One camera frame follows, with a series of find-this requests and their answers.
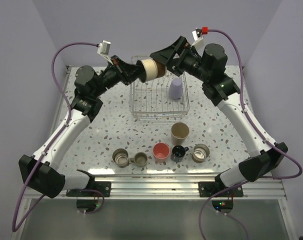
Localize tall beige cup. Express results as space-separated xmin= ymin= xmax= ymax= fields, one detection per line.
xmin=170 ymin=122 xmax=190 ymax=146

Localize black mug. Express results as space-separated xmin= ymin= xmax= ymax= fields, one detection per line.
xmin=170 ymin=145 xmax=189 ymax=163

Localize small olive mug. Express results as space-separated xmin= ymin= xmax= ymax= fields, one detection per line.
xmin=129 ymin=152 xmax=148 ymax=168

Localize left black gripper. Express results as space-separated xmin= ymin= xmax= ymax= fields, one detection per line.
xmin=92 ymin=55 xmax=148 ymax=98

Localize lavender plastic cup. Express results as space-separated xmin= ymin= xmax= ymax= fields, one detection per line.
xmin=168 ymin=77 xmax=183 ymax=100

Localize right steel cup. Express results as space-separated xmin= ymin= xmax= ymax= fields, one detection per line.
xmin=191 ymin=144 xmax=210 ymax=163

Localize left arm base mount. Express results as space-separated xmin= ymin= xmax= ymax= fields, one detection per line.
xmin=66 ymin=181 xmax=112 ymax=197

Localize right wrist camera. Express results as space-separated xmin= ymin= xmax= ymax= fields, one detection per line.
xmin=192 ymin=26 xmax=209 ymax=49

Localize wire dish rack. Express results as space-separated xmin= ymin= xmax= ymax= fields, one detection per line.
xmin=129 ymin=55 xmax=191 ymax=119

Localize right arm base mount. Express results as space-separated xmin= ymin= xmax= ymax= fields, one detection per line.
xmin=198 ymin=181 xmax=244 ymax=198

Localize coral pink cup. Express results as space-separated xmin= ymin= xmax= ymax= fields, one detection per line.
xmin=152 ymin=142 xmax=170 ymax=163

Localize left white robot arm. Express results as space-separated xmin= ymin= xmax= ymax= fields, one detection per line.
xmin=18 ymin=55 xmax=146 ymax=198

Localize steel cup with brown band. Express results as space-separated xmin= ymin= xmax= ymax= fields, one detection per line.
xmin=136 ymin=58 xmax=167 ymax=83

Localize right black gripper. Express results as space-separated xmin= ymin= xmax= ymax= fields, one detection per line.
xmin=150 ymin=36 xmax=211 ymax=82

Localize left steel cup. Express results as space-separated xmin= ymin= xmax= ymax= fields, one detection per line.
xmin=112 ymin=148 xmax=130 ymax=168

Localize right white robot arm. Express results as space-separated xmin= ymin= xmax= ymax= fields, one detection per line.
xmin=149 ymin=36 xmax=288 ymax=197

